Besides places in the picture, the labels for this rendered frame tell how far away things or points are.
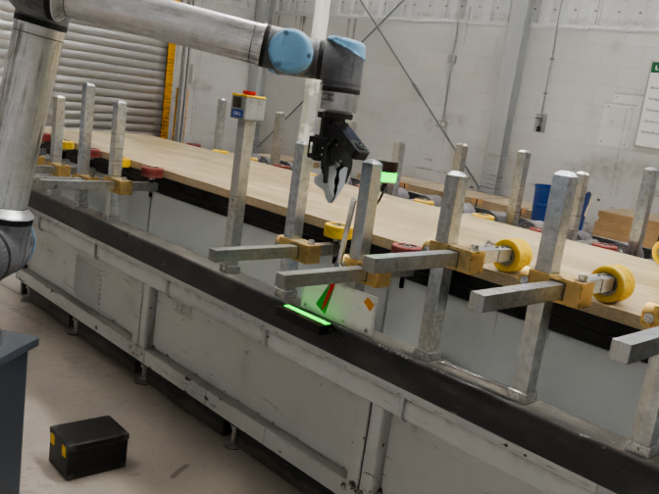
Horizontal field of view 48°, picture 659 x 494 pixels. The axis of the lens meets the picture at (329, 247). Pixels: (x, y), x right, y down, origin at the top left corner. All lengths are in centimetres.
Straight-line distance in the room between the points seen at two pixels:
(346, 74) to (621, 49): 754
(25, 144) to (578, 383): 135
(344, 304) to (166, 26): 76
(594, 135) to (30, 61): 784
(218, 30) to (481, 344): 95
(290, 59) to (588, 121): 772
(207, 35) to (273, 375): 126
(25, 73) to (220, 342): 127
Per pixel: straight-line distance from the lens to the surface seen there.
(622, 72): 910
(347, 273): 173
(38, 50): 183
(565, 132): 925
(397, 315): 202
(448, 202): 162
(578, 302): 146
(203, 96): 1157
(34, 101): 184
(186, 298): 244
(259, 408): 258
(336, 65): 173
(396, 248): 186
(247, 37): 160
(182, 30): 162
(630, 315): 164
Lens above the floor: 124
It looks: 11 degrees down
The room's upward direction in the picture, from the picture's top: 8 degrees clockwise
